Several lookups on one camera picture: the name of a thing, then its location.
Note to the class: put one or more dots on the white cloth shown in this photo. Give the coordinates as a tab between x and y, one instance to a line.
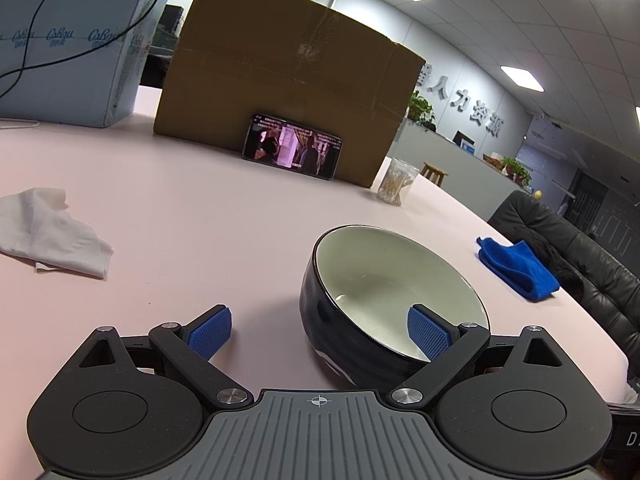
50	235

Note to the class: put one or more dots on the brown cardboard box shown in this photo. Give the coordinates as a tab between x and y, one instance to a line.
280	70

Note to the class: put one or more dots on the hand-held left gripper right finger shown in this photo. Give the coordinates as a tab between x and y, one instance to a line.
427	334

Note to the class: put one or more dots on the dark blue ceramic bowl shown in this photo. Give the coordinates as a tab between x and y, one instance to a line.
390	270

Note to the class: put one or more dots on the silver wall lettering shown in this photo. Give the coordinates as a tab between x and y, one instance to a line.
462	102

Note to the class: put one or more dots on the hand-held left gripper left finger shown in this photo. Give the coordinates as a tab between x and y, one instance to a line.
212	331

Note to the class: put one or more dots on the plastic-wrapped pale blue box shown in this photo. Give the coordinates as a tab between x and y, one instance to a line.
65	75

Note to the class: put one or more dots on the grey reception counter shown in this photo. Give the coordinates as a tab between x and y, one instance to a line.
450	155

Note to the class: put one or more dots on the computer monitor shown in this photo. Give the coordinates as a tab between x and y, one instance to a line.
464	141

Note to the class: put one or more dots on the low potted green plant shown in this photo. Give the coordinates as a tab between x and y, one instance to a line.
516	170

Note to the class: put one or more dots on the black smartphone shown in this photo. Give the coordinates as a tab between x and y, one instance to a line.
292	147

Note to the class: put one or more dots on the rectangular ceiling light panel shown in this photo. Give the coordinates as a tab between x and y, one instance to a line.
522	78

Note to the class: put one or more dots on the tall potted green plant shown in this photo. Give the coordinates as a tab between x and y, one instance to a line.
421	110

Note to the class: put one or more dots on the wooden stool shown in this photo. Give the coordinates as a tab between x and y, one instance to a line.
433	167

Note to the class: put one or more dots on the clear cotton swab jar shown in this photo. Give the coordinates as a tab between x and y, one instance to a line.
397	182

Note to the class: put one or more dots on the blue microfibre cloth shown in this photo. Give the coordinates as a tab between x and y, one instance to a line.
520	270

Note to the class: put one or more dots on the black leather sofa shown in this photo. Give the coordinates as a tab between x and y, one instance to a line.
605	270

